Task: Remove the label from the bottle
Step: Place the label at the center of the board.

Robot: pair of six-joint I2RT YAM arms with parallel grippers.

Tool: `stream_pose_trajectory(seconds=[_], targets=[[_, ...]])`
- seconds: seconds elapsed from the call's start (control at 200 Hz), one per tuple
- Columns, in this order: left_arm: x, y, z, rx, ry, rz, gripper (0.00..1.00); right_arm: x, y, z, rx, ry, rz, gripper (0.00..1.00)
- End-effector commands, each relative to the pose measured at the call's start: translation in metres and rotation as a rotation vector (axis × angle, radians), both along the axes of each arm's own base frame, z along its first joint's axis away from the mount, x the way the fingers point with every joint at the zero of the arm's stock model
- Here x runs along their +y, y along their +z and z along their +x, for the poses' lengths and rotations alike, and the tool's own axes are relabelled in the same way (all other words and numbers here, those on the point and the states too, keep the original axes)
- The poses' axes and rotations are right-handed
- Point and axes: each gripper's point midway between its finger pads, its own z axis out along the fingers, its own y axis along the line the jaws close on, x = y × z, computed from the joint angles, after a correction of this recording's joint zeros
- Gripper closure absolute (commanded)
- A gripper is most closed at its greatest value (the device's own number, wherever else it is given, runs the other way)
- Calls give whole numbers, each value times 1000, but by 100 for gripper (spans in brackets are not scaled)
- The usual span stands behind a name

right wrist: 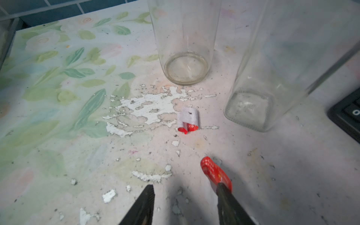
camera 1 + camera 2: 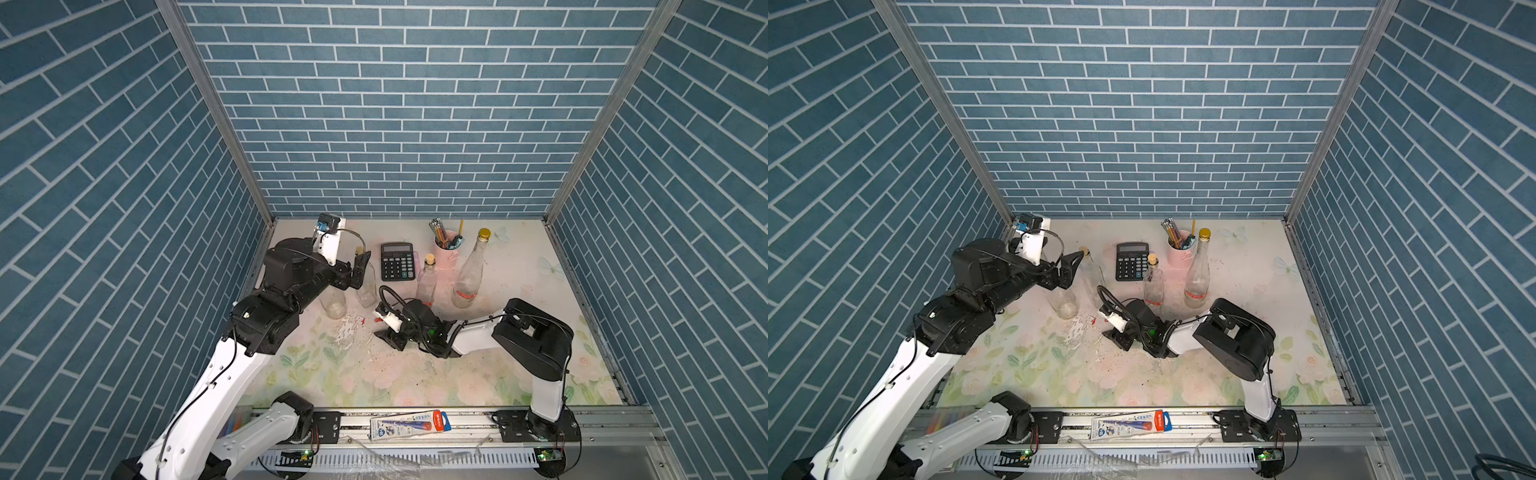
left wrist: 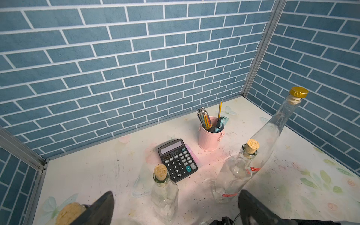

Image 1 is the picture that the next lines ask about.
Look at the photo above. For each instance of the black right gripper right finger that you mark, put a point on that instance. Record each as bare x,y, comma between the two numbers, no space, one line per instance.
230,212

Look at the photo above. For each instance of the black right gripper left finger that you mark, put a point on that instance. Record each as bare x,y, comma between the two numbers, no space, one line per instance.
141,212

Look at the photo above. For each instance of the peeled red white label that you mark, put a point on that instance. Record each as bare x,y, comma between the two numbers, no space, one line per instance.
188,120

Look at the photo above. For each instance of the short corked glass bottle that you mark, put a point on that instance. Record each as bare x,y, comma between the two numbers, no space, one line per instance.
294,48

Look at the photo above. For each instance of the clear glass bottle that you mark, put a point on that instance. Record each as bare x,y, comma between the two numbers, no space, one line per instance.
185,34

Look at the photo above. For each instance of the black desk calculator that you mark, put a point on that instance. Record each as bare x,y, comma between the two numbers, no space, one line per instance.
346,114

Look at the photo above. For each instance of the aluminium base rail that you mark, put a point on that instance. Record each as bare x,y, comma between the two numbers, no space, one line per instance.
8,31

